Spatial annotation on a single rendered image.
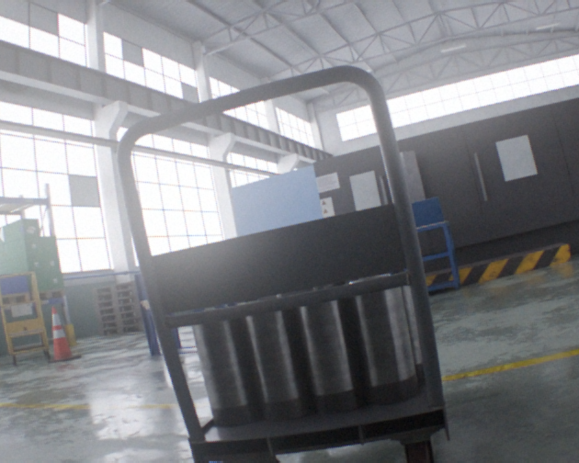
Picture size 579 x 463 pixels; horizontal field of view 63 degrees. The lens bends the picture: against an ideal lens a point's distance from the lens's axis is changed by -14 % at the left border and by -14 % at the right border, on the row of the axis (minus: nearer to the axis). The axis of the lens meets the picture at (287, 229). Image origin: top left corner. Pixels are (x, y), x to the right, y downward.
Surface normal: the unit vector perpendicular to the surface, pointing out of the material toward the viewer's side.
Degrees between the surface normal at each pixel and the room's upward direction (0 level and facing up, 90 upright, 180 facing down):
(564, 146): 86
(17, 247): 90
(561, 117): 86
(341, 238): 98
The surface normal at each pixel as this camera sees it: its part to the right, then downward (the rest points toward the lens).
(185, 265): -0.18, 0.10
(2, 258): -0.37, 0.00
